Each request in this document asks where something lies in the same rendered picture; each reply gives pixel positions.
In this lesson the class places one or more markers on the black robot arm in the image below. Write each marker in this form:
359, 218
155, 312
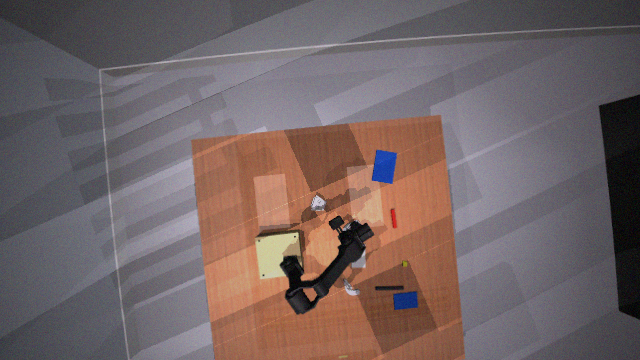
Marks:
350, 251

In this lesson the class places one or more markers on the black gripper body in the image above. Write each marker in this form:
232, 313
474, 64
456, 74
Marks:
335, 224

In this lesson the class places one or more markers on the red rectangular bar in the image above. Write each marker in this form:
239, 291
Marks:
394, 219

